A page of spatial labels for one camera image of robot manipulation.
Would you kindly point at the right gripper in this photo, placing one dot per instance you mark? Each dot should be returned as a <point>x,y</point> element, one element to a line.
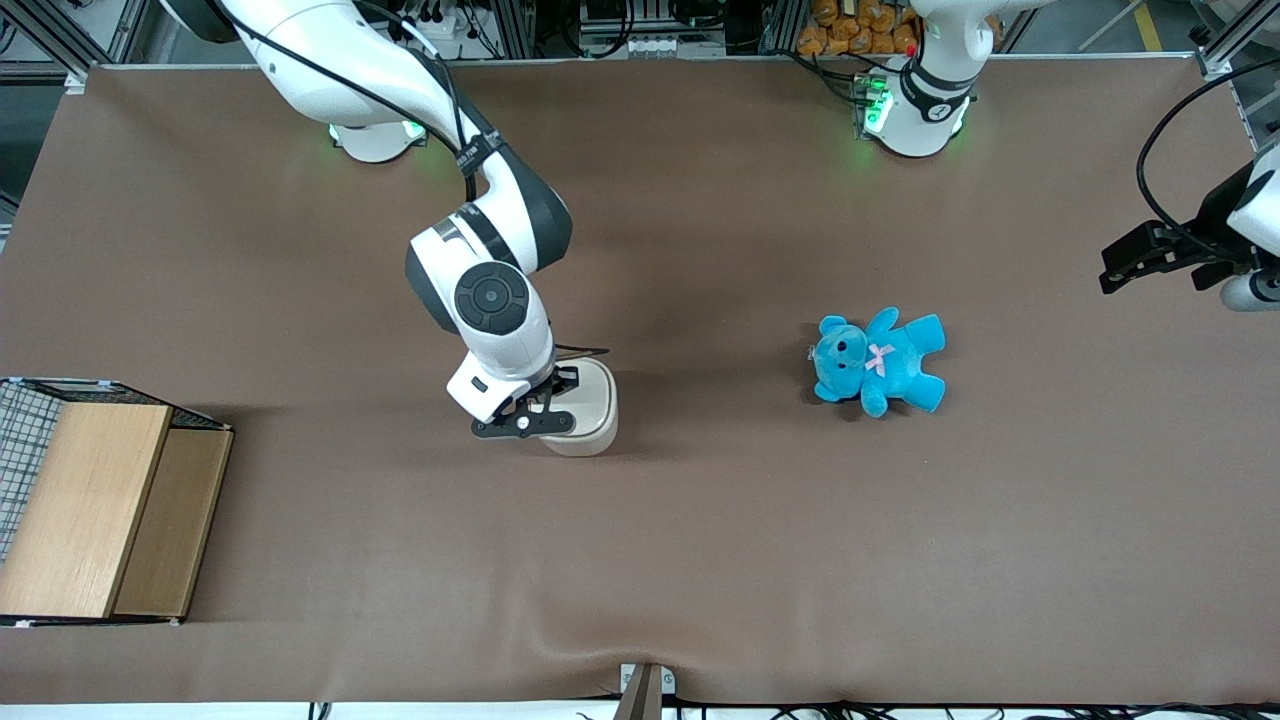
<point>566,376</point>

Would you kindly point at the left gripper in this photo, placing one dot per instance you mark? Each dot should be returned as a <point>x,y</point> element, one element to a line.
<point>1214,214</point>

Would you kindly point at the white trash can lid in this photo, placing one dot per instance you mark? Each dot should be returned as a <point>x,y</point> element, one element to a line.
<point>597,400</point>

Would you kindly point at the white plastic trash can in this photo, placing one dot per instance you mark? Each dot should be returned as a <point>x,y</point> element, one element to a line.
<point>590,445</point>

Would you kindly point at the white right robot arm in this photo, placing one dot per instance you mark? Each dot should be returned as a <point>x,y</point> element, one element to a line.
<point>480,290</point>

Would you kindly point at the brown table cover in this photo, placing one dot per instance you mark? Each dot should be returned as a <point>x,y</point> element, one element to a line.
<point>700,560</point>

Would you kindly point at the blue teddy bear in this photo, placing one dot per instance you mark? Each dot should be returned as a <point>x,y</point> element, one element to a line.
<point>890,365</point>

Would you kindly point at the dark wooden board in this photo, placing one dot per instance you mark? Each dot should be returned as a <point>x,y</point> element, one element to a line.
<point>170,520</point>

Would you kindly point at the orange plush toy heap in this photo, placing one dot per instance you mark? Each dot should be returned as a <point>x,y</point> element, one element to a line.
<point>860,25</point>

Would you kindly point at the white power strip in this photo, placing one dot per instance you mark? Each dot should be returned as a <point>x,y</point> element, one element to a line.
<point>440,22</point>

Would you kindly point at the light wooden board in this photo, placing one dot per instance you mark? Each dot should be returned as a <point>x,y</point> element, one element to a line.
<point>80,510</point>

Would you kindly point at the aluminium frame post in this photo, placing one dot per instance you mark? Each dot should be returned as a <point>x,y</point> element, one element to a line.
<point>1225,45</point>
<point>80,45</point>

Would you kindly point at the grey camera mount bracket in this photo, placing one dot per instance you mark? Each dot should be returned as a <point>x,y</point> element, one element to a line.
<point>645,692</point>

